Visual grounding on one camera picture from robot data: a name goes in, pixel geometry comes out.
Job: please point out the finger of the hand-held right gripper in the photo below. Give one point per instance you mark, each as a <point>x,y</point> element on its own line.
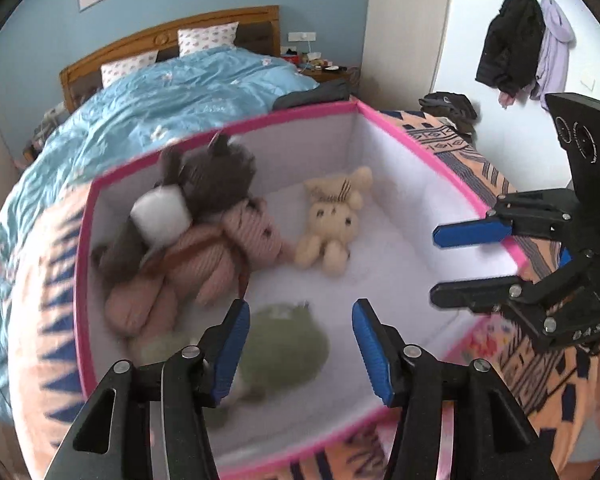
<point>472,234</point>
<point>470,295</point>

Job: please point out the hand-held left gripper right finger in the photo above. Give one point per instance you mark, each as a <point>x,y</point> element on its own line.
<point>375,355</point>

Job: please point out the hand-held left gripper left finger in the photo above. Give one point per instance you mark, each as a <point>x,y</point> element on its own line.
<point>230,355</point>

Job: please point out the pink cardboard box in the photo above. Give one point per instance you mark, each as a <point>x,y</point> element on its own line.
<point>405,175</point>

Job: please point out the pink teddy bear plush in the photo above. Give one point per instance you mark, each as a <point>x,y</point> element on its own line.
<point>205,260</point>

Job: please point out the cream bunny plush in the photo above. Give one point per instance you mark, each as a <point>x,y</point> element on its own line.
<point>330,220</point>

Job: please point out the brown plush with fur pompom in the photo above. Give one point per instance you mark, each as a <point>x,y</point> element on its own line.
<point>200,175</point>

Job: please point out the pile of dark clothes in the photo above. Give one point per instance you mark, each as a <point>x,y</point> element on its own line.
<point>447,107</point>

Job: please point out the pink garment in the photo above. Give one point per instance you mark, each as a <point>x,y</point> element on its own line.
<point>506,99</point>

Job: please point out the purple hoodie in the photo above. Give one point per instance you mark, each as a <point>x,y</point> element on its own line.
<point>555,45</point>

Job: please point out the black jacket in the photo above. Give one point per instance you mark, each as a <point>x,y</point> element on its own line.
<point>510,45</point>

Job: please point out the orange patterned blanket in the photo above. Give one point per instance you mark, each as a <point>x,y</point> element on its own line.
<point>55,260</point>

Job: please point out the wooden nightstand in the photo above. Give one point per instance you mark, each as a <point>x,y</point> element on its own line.
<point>330,79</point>

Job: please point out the dark grey cloth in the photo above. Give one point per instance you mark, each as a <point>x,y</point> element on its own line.
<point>312,95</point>

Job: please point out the beige wardrobe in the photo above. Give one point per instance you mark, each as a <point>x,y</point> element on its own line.
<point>410,25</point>

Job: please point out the bedside small items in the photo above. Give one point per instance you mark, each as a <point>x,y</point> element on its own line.
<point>45,125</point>
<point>315,60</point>

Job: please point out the blue duvet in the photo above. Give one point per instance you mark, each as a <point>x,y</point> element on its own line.
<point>155,100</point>

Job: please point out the white printed pillow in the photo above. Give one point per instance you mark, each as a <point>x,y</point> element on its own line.
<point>130,67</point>
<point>207,40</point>

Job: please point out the wooden headboard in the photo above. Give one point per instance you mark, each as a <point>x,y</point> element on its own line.
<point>205,17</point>

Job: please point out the white light switch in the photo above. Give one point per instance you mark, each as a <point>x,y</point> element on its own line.
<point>591,84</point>

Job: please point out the white wall socket panel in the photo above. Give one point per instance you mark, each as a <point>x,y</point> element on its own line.
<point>301,36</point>

